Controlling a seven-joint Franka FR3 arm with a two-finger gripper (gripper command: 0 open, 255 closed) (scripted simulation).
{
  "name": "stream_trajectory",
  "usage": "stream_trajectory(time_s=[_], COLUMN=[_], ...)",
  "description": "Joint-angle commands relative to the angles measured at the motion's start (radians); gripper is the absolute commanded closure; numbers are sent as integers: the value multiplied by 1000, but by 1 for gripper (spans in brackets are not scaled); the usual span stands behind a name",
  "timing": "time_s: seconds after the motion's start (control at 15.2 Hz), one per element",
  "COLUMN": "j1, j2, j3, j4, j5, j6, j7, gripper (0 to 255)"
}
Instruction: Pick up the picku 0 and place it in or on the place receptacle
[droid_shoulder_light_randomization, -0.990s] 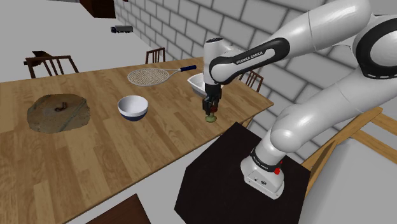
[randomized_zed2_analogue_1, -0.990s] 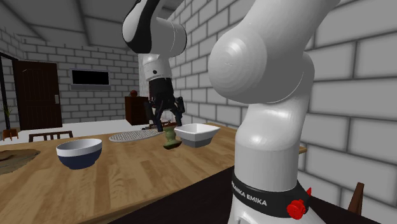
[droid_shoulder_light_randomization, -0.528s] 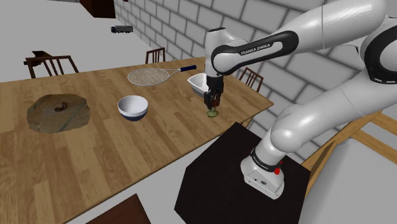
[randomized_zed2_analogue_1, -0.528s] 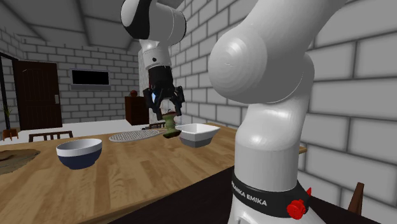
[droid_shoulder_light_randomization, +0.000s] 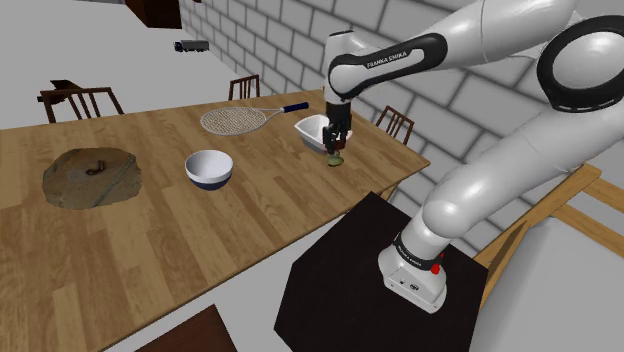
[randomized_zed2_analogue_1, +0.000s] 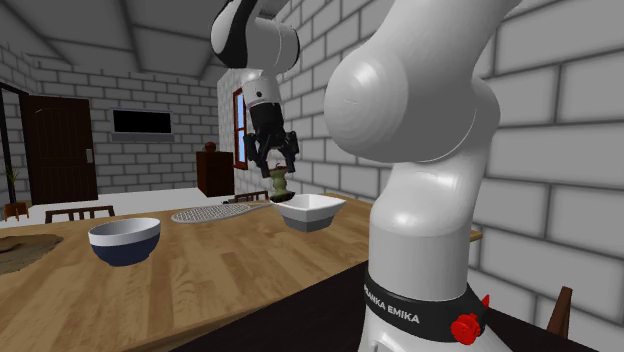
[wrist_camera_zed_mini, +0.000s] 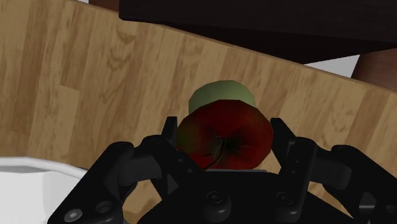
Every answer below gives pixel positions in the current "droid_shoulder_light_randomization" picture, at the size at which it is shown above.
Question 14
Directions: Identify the dark wooden chair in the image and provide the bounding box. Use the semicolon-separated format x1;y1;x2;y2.
37;79;126;124
228;74;262;102
375;105;416;146
133;303;239;352

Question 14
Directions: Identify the light wooden frame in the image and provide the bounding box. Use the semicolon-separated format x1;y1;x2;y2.
471;163;624;313

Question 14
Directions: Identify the wooden dining table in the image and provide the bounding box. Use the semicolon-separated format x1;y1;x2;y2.
0;89;432;352

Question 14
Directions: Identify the dark robot stand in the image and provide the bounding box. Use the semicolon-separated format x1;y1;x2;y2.
273;190;490;352

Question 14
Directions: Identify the white square dish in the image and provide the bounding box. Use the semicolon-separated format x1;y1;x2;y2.
293;114;354;157

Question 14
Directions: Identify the flat brown rock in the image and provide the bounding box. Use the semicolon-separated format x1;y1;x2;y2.
42;147;144;211

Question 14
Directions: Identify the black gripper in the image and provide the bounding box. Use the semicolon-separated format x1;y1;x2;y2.
322;100;353;155

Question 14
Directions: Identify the tennis racket with blue handle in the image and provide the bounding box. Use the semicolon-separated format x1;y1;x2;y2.
200;101;310;137

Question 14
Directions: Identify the white bowl with blue outside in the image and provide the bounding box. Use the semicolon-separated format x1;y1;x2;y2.
184;149;235;192

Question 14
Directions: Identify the dark brown wall cabinet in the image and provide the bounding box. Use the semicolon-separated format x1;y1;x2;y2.
125;0;183;30

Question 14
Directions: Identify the dark toy truck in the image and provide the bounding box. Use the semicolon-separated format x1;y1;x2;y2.
173;39;210;54

